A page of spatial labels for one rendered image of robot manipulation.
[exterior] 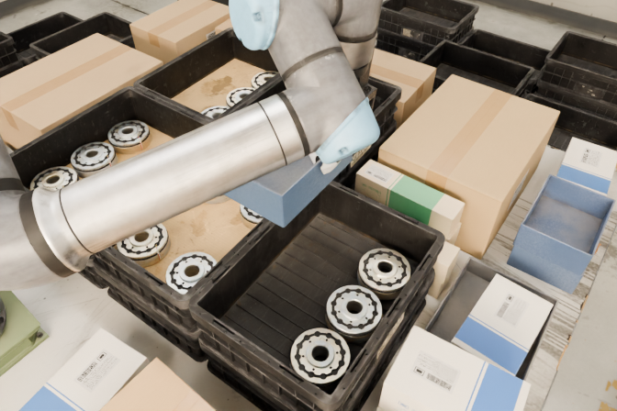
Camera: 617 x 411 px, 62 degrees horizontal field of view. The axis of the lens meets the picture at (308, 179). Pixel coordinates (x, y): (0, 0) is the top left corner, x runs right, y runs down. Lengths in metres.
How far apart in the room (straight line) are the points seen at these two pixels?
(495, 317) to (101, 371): 0.74
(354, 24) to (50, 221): 0.40
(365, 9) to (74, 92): 1.04
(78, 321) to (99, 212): 0.72
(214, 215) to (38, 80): 0.70
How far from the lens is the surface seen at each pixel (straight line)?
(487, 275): 1.24
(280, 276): 1.04
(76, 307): 1.26
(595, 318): 2.23
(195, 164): 0.52
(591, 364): 2.11
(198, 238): 1.12
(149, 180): 0.53
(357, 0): 0.62
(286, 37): 0.56
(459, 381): 0.91
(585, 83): 2.38
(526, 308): 1.13
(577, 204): 1.38
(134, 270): 0.97
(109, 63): 1.62
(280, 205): 0.77
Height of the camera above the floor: 1.67
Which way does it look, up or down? 43 degrees down
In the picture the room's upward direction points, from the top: straight up
